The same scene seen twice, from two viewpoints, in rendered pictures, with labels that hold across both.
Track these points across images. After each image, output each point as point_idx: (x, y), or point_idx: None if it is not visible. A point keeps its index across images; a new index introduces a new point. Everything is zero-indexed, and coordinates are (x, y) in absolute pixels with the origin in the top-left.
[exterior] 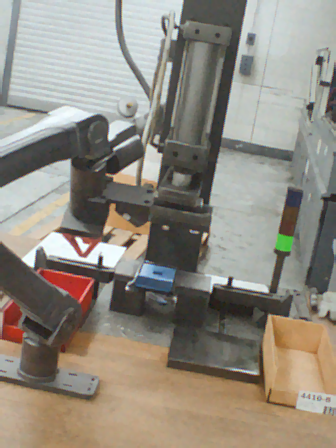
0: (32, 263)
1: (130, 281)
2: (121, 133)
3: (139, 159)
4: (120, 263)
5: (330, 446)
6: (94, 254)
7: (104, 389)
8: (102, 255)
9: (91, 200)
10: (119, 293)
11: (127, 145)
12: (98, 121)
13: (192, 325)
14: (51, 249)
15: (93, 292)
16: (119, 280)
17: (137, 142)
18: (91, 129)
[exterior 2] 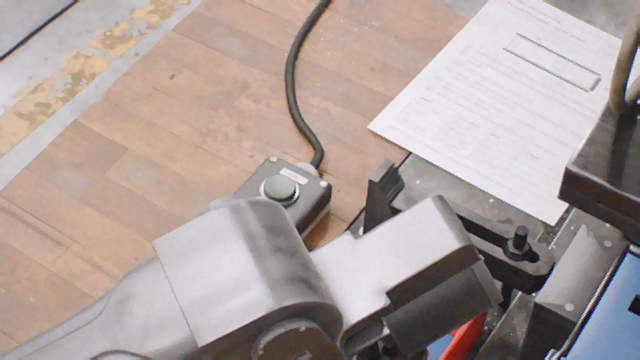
0: (405, 129)
1: (567, 326)
2: (414, 279)
3: (617, 68)
4: (569, 248)
5: None
6: (578, 87)
7: None
8: (526, 228)
9: None
10: (541, 339)
11: (437, 301)
12: (284, 329)
13: None
14: (478, 61)
15: (500, 293)
16: (543, 317)
17: (476, 286)
18: (258, 353)
